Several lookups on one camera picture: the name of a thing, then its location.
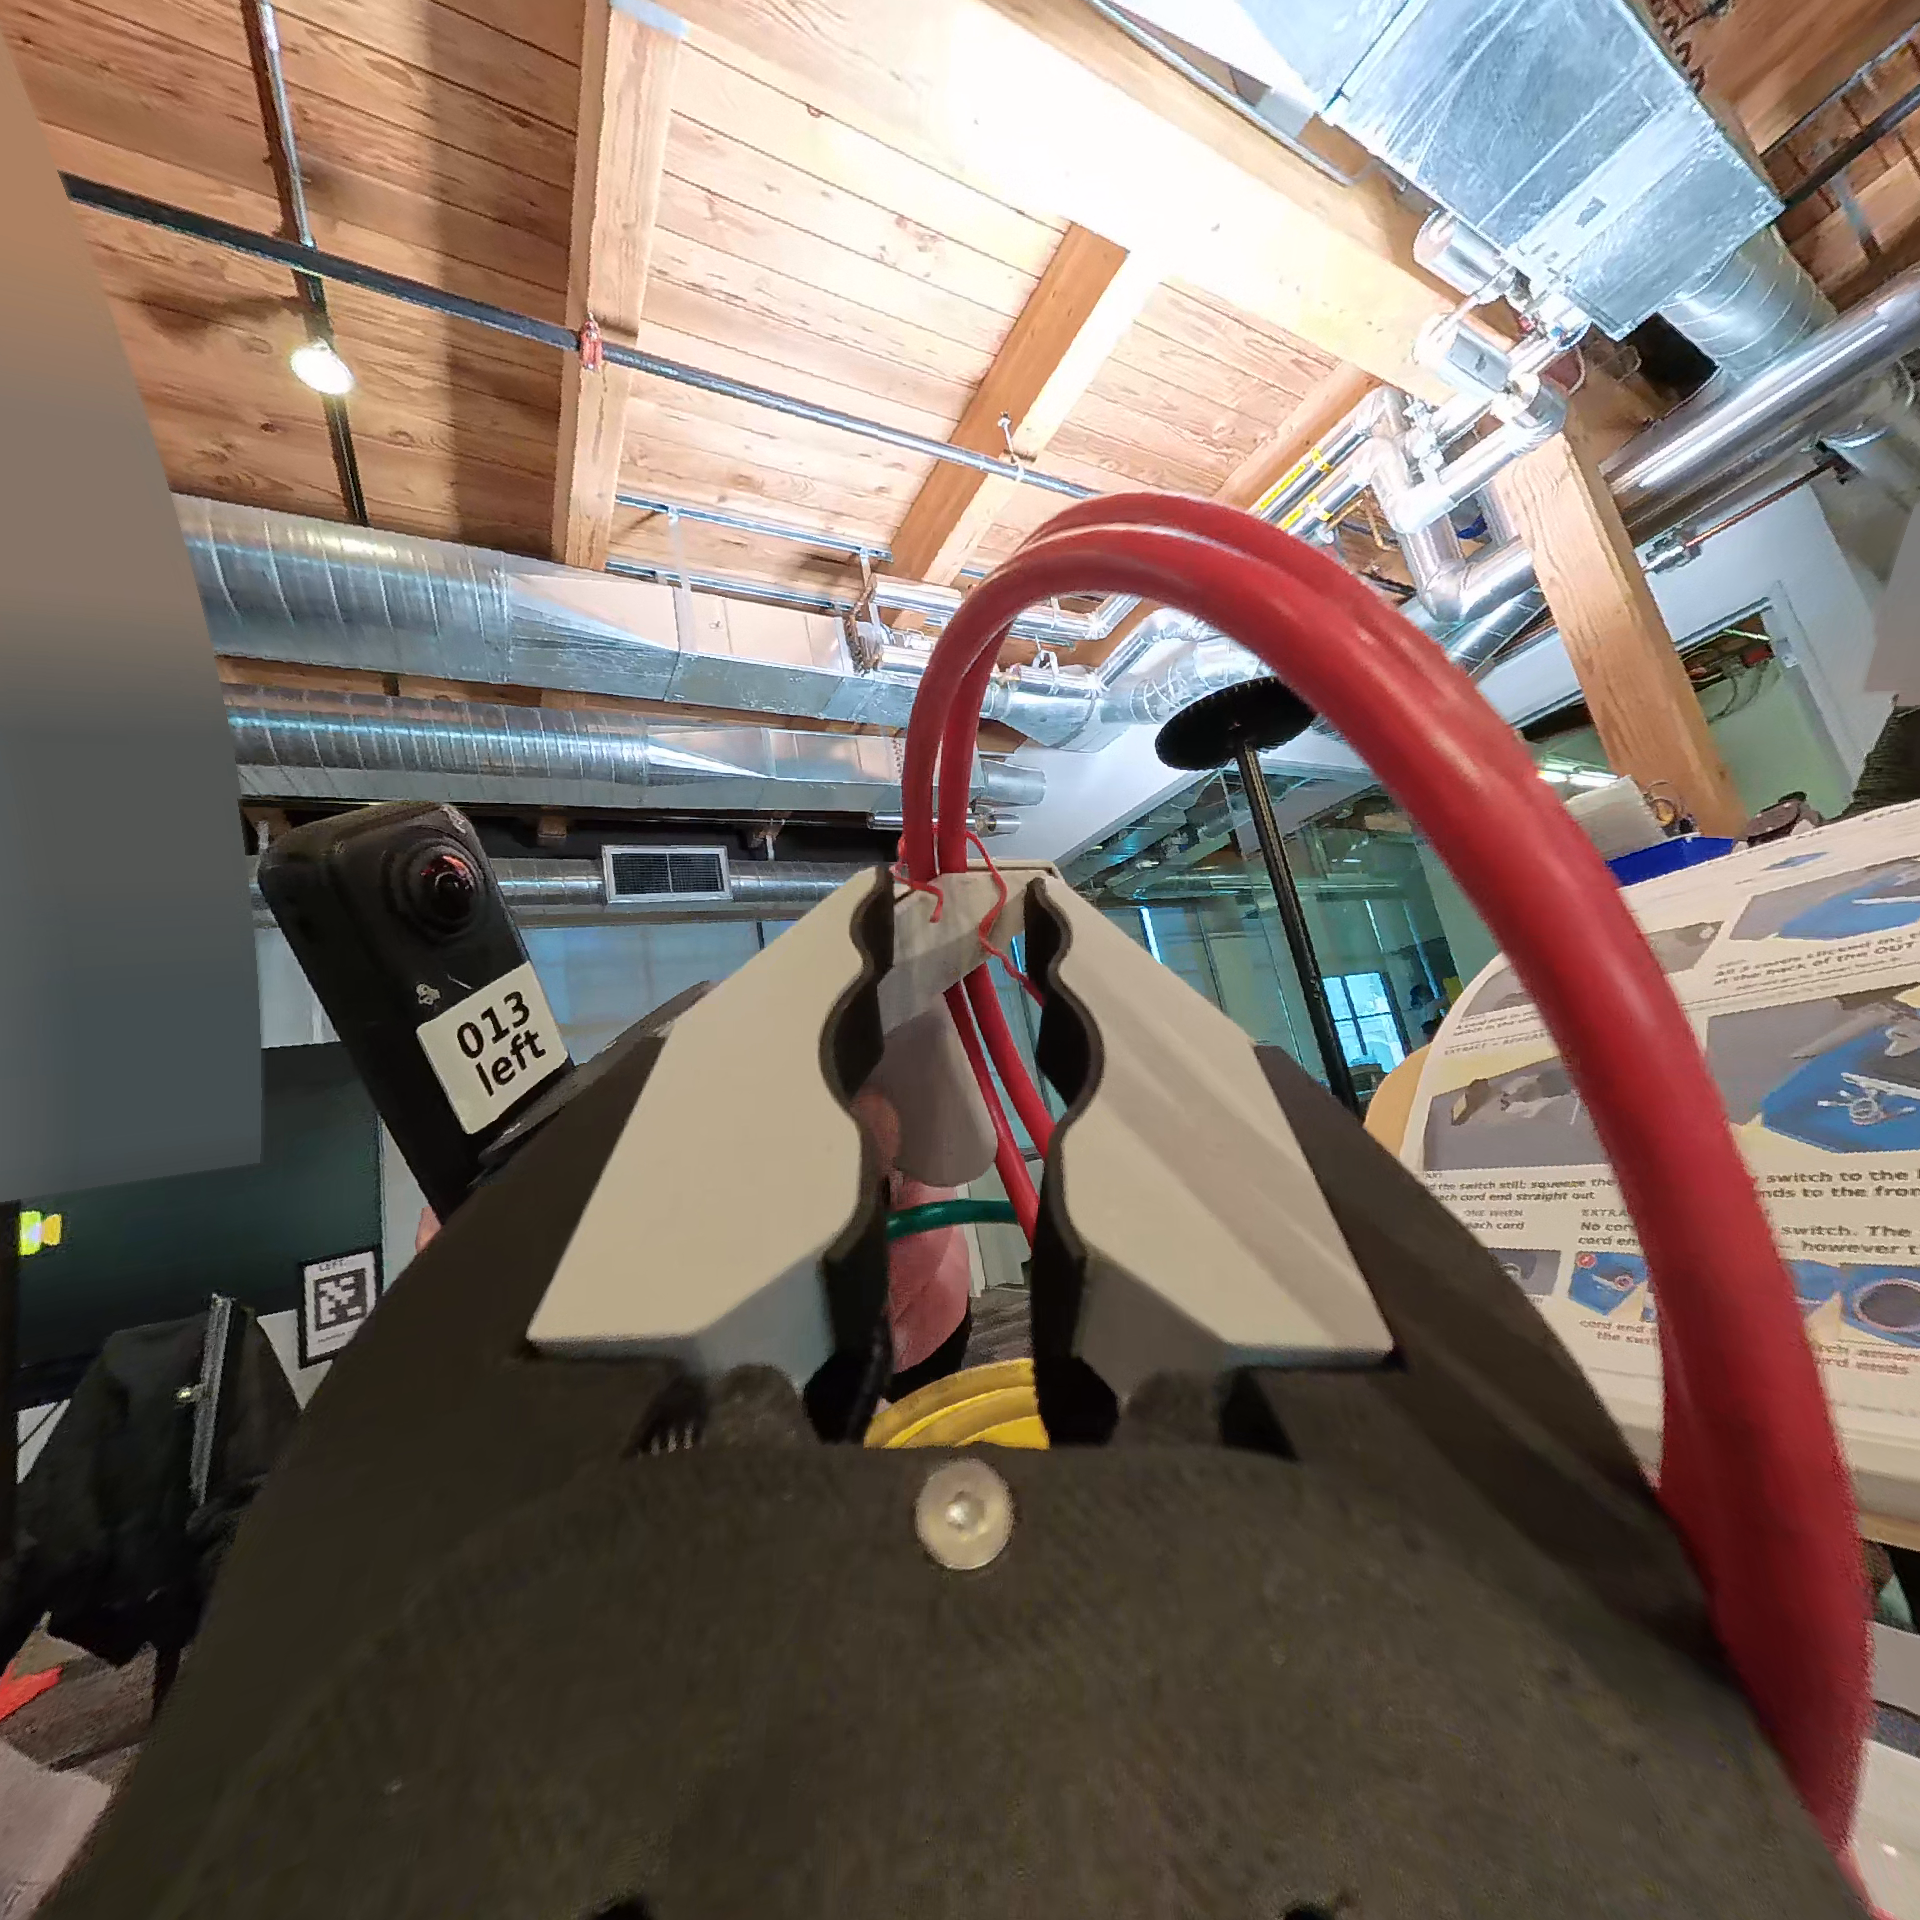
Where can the round ceiling spotlight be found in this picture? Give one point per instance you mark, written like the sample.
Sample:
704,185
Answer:
324,368

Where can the blue storage tote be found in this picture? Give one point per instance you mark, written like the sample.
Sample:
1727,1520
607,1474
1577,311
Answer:
1671,870

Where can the clear plastic container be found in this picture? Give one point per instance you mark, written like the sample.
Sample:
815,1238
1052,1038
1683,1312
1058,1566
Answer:
1614,820

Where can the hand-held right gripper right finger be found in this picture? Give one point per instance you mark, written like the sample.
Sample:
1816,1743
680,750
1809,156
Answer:
1214,1186

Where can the instruction sheet on stand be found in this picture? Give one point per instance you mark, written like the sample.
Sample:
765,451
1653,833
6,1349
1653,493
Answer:
1397,1109

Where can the black jacket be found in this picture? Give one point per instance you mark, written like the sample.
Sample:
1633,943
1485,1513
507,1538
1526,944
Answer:
120,1469

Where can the black monitor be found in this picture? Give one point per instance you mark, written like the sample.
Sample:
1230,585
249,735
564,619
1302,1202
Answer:
179,1276

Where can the thin spiral air duct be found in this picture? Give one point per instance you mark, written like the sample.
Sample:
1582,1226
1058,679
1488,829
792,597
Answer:
811,884

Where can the dark ceiling sprinkler pipe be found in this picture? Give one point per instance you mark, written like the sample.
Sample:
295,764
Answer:
449,308

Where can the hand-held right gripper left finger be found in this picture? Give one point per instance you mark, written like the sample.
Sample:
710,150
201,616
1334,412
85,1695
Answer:
704,1172

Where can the sheet metal duct box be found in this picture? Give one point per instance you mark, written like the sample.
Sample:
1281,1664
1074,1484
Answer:
1560,135

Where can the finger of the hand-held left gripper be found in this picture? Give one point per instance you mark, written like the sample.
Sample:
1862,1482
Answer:
1020,874
938,1095

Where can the printed instruction sheet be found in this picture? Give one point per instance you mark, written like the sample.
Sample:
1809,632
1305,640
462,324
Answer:
1800,1051

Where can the white vent grille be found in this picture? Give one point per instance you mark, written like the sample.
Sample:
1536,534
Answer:
667,874

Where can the silver insulated pipes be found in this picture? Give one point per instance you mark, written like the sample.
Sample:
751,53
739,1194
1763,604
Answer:
1441,451

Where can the small orange object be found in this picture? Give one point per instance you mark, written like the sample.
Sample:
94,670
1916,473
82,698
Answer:
27,1688

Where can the medium spiral air duct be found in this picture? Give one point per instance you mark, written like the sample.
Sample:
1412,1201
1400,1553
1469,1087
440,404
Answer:
449,744

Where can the large spiral air duct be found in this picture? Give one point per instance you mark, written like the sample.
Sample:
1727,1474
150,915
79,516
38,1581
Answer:
377,600

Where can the fiducial marker sign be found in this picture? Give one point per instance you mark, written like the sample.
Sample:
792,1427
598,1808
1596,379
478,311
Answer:
337,1296

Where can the black pole with disc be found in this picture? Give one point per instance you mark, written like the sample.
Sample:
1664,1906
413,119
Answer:
1237,729

